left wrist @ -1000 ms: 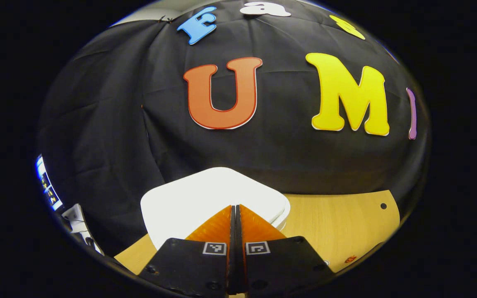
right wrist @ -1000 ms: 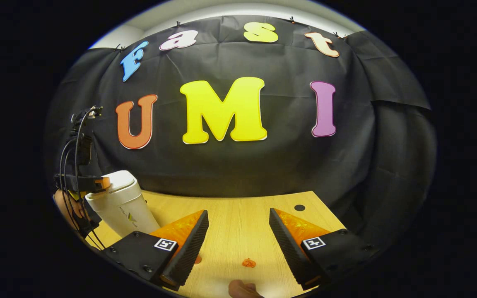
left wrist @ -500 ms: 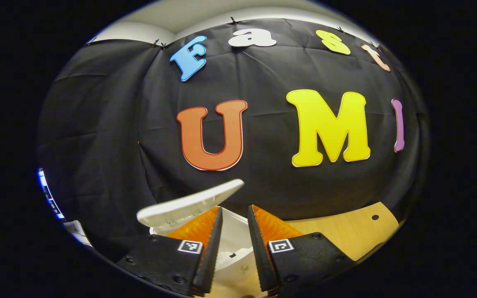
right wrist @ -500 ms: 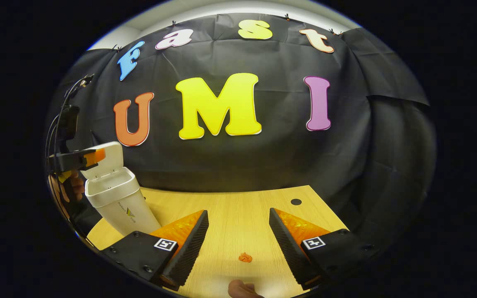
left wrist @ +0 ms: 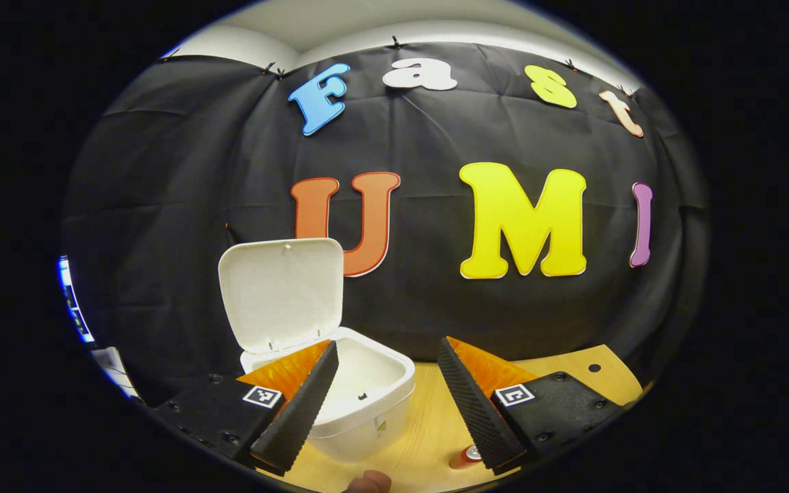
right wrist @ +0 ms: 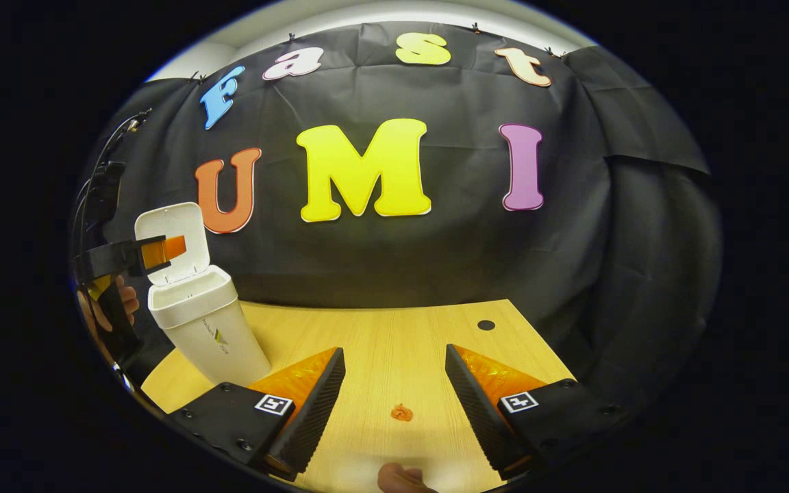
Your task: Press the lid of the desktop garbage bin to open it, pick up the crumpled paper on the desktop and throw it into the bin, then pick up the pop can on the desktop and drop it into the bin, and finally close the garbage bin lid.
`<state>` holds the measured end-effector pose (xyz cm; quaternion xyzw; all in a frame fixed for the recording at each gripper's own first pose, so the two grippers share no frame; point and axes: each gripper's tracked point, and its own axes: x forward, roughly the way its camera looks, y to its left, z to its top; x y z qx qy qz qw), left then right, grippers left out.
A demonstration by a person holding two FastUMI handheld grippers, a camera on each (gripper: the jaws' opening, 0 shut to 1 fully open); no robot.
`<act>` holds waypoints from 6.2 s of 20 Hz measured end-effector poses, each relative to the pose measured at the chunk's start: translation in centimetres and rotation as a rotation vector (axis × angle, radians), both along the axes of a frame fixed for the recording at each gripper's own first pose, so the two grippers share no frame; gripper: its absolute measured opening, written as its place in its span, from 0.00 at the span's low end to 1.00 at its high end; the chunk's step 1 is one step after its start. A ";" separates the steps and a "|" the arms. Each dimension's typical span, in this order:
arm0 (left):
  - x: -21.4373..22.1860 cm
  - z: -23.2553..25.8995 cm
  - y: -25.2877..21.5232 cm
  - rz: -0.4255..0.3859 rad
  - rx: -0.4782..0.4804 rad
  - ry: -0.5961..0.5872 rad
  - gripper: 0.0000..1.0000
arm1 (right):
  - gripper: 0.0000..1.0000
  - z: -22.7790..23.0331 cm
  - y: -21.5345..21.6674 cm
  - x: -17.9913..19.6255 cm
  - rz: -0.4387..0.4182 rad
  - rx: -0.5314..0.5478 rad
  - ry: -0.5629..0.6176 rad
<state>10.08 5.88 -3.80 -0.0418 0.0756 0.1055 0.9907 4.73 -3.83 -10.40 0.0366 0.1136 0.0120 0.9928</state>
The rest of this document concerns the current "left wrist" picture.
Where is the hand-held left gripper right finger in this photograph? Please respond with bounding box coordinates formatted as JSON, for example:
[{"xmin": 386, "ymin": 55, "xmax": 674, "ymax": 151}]
[{"xmin": 437, "ymin": 336, "xmax": 628, "ymax": 477}]

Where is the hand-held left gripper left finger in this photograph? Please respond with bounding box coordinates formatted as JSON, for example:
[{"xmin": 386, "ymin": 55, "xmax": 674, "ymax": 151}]
[{"xmin": 151, "ymin": 339, "xmax": 340, "ymax": 478}]

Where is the red pop can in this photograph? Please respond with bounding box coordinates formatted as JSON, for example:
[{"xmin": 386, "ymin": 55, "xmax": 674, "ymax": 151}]
[{"xmin": 449, "ymin": 444, "xmax": 484, "ymax": 470}]

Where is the white desktop garbage bin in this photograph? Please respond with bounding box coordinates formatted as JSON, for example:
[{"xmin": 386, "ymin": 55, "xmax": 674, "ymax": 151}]
[{"xmin": 218, "ymin": 237, "xmax": 416, "ymax": 463}]

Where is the wooden desktop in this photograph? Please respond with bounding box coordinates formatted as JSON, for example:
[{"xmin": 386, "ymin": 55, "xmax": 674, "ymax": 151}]
[{"xmin": 258, "ymin": 344, "xmax": 644, "ymax": 493}]

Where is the white box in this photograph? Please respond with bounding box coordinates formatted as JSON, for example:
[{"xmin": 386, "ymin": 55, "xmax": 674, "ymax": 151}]
[{"xmin": 91, "ymin": 346, "xmax": 138, "ymax": 399}]

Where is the blue lit screen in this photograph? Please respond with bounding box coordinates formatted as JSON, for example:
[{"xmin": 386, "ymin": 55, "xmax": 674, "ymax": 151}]
[{"xmin": 58, "ymin": 255, "xmax": 96, "ymax": 344}]

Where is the black backdrop cloth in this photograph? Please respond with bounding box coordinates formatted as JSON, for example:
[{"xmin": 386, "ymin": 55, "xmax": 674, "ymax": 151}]
[{"xmin": 60, "ymin": 42, "xmax": 710, "ymax": 405}]

